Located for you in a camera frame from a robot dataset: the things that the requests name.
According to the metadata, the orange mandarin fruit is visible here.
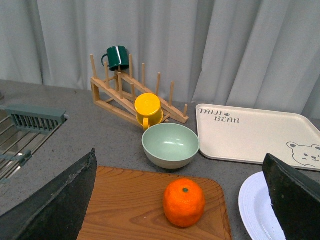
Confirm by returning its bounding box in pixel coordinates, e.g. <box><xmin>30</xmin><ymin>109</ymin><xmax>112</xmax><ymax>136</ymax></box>
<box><xmin>162</xmin><ymin>178</ymin><xmax>206</xmax><ymax>228</ymax></box>

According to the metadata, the white round plate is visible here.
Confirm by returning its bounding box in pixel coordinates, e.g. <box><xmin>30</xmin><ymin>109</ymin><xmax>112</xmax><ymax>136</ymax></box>
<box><xmin>238</xmin><ymin>171</ymin><xmax>286</xmax><ymax>240</ymax></box>

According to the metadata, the yellow mug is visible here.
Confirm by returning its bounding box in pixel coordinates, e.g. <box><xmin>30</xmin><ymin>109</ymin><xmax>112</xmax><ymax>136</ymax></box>
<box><xmin>134</xmin><ymin>93</ymin><xmax>164</xmax><ymax>131</ymax></box>

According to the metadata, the light green bowl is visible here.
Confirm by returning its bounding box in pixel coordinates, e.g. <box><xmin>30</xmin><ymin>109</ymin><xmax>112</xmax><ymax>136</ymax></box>
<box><xmin>141</xmin><ymin>123</ymin><xmax>200</xmax><ymax>170</ymax></box>

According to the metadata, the wooden dish rack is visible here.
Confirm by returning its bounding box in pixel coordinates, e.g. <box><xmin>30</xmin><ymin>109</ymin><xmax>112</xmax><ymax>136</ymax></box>
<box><xmin>90</xmin><ymin>53</ymin><xmax>189</xmax><ymax>128</ymax></box>

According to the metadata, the dark green mug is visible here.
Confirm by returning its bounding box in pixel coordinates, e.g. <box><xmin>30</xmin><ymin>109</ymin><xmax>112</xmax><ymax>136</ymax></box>
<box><xmin>101</xmin><ymin>45</ymin><xmax>130</xmax><ymax>72</ymax></box>

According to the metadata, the cream bear tray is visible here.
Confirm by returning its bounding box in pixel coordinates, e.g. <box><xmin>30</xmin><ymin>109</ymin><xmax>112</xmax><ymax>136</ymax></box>
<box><xmin>195</xmin><ymin>104</ymin><xmax>320</xmax><ymax>171</ymax></box>

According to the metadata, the wooden cutting board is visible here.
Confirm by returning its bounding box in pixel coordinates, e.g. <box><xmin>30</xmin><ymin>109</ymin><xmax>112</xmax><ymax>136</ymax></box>
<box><xmin>77</xmin><ymin>166</ymin><xmax>233</xmax><ymax>240</ymax></box>

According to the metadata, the grey curtain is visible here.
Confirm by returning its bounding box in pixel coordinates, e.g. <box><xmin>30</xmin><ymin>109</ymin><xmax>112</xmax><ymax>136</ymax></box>
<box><xmin>0</xmin><ymin>0</ymin><xmax>320</xmax><ymax>119</ymax></box>

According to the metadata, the green sink drain rack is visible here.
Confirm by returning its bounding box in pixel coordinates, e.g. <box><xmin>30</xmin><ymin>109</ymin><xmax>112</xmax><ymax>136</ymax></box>
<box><xmin>0</xmin><ymin>104</ymin><xmax>68</xmax><ymax>187</ymax></box>

